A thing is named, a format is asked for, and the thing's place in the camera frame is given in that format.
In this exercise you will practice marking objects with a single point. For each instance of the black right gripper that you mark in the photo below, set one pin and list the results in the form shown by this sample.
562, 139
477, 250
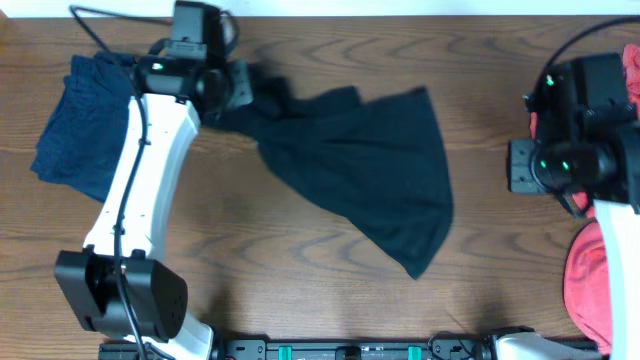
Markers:
522, 179

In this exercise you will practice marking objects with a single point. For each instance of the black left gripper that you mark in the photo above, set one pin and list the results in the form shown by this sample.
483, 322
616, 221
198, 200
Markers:
238, 73

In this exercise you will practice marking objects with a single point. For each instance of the black t-shirt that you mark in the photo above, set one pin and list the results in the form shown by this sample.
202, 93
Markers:
380, 164

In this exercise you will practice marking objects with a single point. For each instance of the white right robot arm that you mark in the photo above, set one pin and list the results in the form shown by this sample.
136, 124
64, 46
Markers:
620, 227

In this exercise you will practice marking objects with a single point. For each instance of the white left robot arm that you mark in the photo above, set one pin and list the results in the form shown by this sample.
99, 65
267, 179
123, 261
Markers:
118, 284

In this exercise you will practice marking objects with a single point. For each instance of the red t-shirt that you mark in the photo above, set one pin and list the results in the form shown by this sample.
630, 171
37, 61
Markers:
586, 288

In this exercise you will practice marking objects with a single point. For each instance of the folded navy blue garment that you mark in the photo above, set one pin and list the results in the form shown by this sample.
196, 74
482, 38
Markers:
83, 139

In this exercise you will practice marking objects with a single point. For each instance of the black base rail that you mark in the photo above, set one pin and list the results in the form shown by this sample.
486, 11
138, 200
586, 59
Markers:
508, 343

